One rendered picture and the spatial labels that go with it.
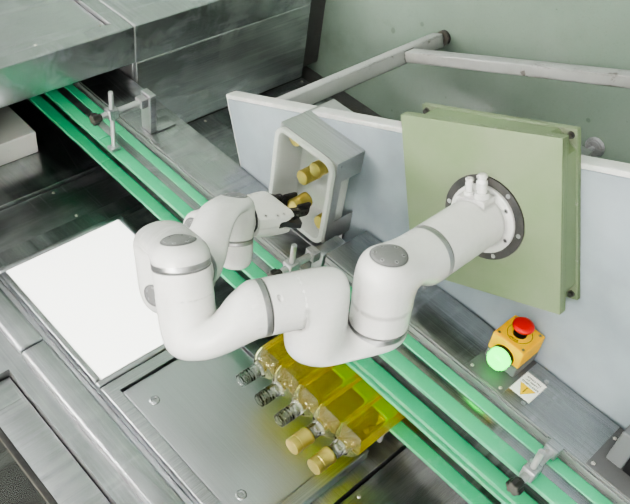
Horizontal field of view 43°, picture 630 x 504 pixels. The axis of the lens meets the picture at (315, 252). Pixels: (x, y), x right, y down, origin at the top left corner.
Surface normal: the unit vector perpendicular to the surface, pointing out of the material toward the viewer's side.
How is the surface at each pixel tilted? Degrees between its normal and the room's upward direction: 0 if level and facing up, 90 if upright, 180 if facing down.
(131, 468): 90
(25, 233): 90
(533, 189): 4
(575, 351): 0
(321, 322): 59
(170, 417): 90
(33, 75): 90
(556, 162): 4
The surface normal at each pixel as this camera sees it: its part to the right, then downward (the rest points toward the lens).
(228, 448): 0.12, -0.72
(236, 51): 0.69, 0.56
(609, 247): -0.72, 0.41
